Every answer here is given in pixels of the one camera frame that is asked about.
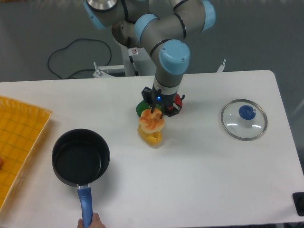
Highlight orange white bread roll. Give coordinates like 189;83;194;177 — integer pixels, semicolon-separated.
139;108;165;133

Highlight black floor cable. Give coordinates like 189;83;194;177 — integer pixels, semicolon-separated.
47;38;112;80

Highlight person's hand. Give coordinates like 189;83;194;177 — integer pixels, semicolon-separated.
77;212;106;228

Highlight yellow plastic basket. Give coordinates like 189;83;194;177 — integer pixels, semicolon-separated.
0;96;53;209

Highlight green bell pepper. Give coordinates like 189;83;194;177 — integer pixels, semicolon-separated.
135;100;164;117

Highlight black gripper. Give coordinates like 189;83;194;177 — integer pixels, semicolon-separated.
142;87;182;119

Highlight red bell pepper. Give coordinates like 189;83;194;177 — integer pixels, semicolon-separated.
174;94;185;108

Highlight glass lid blue knob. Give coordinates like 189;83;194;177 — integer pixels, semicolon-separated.
220;99;268;141

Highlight black device at table edge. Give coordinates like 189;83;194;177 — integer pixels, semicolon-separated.
292;192;304;217

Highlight yellow bell pepper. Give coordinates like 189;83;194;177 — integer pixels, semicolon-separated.
137;126;162;146

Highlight black saucepan blue handle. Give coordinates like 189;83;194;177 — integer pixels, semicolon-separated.
52;129;110;228

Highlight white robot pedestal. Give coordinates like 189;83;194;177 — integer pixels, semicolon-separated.
92;21;167;78

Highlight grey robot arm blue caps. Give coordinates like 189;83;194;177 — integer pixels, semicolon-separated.
83;0;216;117

